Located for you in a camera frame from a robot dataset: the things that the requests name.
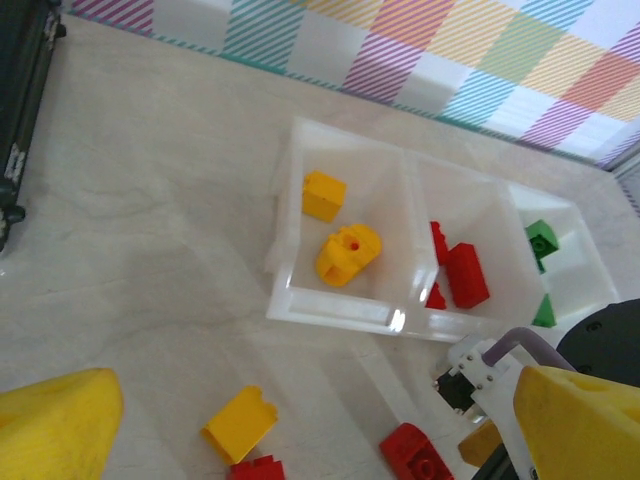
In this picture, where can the yellow round lego with hole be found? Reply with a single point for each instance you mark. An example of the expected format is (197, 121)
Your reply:
(347, 256)

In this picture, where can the yellow square lego brick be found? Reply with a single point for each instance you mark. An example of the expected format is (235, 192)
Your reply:
(240, 425)
(324, 197)

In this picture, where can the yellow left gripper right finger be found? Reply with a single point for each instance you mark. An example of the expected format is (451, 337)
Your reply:
(580, 430)

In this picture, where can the black hard case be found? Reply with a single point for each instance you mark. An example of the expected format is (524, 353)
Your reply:
(20, 100)

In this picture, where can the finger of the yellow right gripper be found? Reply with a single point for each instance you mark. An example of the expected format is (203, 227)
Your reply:
(480, 445)

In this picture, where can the green sloped lego brick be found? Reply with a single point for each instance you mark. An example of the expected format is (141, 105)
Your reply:
(542, 240)
(546, 312)

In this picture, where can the red lego brick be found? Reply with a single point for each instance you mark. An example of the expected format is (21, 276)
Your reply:
(438, 242)
(257, 470)
(467, 275)
(435, 298)
(417, 452)

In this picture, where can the white three-compartment tray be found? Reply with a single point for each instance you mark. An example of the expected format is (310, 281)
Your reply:
(330, 307)

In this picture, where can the clear plastic container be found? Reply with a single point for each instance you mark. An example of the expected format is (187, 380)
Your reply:
(575, 280)
(465, 200)

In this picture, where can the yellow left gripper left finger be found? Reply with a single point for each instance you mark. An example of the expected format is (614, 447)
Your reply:
(50, 425)

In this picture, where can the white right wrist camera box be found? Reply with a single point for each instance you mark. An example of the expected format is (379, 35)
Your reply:
(492, 395)

